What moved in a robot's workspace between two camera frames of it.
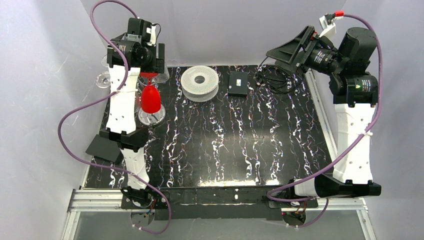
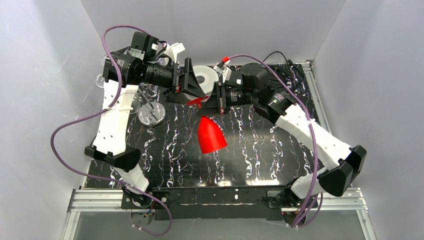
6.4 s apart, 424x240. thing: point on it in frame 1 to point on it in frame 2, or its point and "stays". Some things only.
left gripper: [158, 62] to [178, 79]
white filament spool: [199, 83] stays
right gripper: [304, 52] to [222, 98]
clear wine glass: [103, 80] stays
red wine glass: [150, 99] to [211, 137]
